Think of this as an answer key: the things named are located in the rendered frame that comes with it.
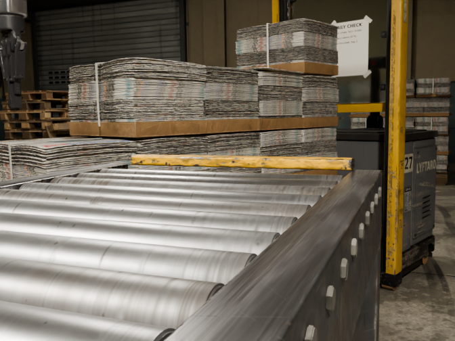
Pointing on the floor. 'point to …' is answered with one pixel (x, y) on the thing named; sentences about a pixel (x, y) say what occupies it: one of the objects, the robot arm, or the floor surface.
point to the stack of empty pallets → (29, 124)
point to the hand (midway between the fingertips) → (14, 95)
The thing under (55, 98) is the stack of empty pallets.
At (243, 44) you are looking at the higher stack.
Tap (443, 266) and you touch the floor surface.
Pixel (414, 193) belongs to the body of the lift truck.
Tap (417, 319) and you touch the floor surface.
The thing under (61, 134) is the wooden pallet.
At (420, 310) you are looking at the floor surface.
